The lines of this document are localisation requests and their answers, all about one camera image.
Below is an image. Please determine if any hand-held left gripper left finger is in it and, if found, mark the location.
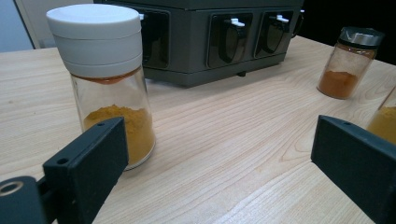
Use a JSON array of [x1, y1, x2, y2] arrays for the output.
[[42, 116, 130, 224]]

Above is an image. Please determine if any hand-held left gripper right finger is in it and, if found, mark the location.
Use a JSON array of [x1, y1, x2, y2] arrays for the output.
[[310, 114, 396, 224]]

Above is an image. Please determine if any silver lid spice jar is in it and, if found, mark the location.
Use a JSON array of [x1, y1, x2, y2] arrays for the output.
[[365, 87, 396, 146]]

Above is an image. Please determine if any white lid spice jar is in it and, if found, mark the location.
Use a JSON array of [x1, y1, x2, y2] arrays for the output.
[[46, 3, 157, 172]]

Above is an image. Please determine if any grey corner spice rack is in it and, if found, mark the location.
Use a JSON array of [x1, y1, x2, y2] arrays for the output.
[[92, 0, 305, 89]]

